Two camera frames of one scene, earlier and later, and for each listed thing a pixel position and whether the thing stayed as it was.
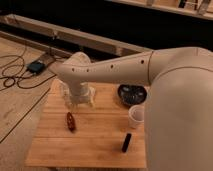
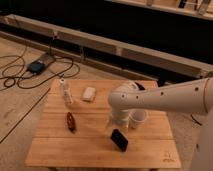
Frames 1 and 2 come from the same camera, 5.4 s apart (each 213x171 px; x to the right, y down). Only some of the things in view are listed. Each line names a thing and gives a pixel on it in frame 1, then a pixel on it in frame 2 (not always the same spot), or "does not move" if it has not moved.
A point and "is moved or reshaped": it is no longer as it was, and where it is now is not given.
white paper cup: x=136 y=116 does not move
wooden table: x=101 y=130 does not move
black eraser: x=126 y=142 is moved or reshaped
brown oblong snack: x=71 y=122 does not move
